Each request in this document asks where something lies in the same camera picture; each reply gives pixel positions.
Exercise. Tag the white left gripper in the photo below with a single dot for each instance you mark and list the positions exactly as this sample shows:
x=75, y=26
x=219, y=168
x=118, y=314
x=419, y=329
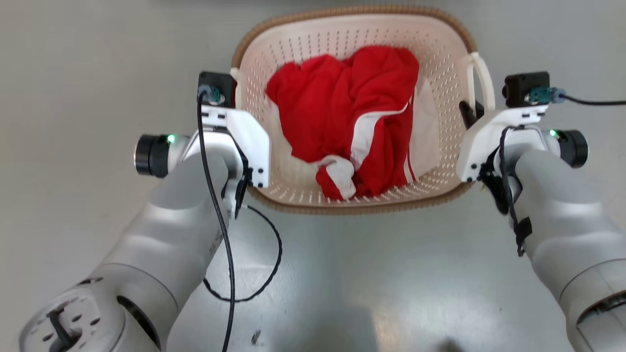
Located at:
x=249, y=137

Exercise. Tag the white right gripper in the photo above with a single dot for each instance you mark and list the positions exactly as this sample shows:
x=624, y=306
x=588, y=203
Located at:
x=481, y=142

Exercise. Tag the beige plastic laundry basket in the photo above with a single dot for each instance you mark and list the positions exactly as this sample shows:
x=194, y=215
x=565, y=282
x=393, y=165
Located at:
x=313, y=44

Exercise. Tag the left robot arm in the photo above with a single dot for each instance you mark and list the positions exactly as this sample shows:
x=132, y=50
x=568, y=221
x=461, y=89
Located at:
x=161, y=234

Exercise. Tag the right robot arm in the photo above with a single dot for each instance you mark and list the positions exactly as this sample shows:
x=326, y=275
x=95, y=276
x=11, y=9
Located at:
x=562, y=215

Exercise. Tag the red garment with white stripes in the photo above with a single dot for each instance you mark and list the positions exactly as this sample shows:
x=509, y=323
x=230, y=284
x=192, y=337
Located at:
x=332, y=102

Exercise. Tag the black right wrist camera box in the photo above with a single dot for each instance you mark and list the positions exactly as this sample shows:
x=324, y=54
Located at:
x=521, y=88

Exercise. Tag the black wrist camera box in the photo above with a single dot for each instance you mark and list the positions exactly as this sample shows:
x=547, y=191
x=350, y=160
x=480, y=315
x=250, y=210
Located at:
x=521, y=88
x=220, y=85

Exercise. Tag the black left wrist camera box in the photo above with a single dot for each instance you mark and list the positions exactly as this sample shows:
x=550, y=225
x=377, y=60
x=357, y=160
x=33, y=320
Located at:
x=220, y=85

